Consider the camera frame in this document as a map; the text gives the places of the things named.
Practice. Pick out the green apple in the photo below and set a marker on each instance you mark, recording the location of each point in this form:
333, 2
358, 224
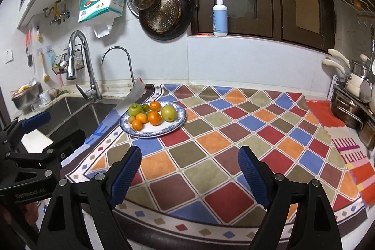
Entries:
135, 109

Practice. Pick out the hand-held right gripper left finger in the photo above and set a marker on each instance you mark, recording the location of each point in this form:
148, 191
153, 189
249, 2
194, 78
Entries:
129, 173

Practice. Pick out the orange striped cloth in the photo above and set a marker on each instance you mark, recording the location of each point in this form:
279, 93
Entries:
354, 162

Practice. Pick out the white cup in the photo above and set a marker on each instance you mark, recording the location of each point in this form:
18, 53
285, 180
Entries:
44, 97

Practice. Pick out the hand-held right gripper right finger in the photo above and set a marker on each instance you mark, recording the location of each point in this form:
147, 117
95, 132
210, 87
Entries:
250, 173

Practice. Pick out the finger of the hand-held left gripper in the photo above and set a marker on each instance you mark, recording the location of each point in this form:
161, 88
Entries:
36, 119
58, 144

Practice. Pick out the stainless steel pot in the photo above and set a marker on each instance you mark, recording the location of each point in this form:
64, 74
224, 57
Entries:
345, 112

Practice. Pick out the metal spatula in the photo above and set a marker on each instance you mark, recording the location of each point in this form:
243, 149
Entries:
366, 89

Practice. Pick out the steel kitchen sink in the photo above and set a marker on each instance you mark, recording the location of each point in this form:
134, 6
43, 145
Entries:
76, 112

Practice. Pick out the chrome kitchen faucet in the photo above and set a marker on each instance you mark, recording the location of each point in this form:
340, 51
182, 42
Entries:
71, 68

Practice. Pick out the steel bowl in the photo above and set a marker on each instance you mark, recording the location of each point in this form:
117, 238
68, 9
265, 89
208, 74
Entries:
23, 99

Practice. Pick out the thin gooseneck faucet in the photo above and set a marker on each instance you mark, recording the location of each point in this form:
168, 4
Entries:
117, 48

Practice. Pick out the colourful patchwork cloth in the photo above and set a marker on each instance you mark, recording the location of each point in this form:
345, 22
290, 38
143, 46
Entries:
205, 150

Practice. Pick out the white and blue pump bottle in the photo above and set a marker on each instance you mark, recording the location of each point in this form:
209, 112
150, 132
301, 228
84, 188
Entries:
220, 18

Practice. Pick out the large yellow-green pear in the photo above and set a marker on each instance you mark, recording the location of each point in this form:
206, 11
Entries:
168, 112

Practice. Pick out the black frying pan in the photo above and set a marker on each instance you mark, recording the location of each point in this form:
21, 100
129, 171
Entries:
164, 15

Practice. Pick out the orange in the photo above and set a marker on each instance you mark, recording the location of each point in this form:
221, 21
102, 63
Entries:
141, 117
155, 105
155, 118
136, 124

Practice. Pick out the small green fruit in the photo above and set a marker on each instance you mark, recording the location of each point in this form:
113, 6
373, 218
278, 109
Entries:
145, 107

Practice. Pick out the yellow dish brush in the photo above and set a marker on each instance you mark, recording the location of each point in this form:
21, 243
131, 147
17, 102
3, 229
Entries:
45, 77

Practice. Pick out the blue and white plate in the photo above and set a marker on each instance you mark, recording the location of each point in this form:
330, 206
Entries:
155, 131

